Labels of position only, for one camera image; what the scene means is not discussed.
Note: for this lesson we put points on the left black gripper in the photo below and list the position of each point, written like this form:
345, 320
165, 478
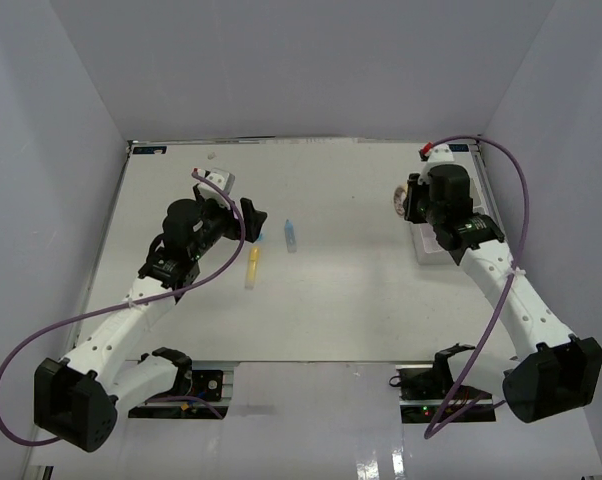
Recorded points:
253, 220

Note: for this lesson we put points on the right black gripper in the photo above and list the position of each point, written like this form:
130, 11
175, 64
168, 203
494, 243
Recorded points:
413, 190

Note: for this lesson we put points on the masking tape roll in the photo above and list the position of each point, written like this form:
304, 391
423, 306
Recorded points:
399, 199

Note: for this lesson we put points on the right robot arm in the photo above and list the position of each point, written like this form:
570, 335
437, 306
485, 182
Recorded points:
553, 370

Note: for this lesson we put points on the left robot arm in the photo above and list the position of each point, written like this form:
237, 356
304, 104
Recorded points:
79, 397

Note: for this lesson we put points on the yellow highlighter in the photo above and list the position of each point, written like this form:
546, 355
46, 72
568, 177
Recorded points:
251, 271

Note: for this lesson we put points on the blue highlighter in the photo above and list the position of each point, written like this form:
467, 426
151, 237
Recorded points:
290, 237

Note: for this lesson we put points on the right blue corner label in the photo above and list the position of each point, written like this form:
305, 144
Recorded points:
456, 147

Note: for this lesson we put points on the blue corner label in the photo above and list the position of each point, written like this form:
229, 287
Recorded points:
149, 150
456, 147

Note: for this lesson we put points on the left blue corner label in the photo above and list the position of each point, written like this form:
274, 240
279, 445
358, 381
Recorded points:
149, 150

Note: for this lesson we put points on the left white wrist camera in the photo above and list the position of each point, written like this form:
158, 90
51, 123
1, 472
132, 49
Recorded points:
213, 184

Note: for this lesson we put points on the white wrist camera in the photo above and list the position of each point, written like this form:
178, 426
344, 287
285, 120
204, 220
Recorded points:
213, 184
433, 154

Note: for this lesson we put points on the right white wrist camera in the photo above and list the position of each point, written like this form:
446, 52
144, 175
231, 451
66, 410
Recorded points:
433, 154

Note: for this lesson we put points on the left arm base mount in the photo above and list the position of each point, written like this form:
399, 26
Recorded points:
204, 384

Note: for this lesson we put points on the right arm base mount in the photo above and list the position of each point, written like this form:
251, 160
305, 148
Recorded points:
420, 396

